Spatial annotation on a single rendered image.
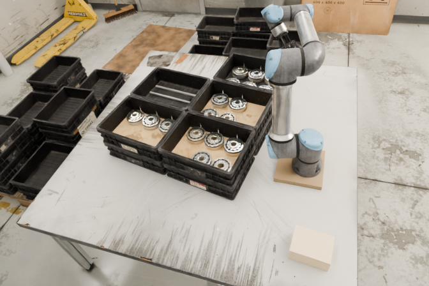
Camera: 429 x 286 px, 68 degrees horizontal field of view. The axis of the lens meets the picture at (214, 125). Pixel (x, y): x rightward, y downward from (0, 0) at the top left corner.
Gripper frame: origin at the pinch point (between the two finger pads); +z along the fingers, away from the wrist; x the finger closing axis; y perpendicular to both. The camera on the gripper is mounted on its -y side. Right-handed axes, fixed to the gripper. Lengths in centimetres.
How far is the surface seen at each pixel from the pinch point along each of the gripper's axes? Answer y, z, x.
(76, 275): -10, 44, -186
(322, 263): 61, 65, -41
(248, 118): 0.3, 10.1, -37.7
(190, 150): 17, 7, -71
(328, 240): 55, 61, -35
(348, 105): -20.3, 38.6, 18.5
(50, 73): -117, -99, -173
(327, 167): 16, 51, -15
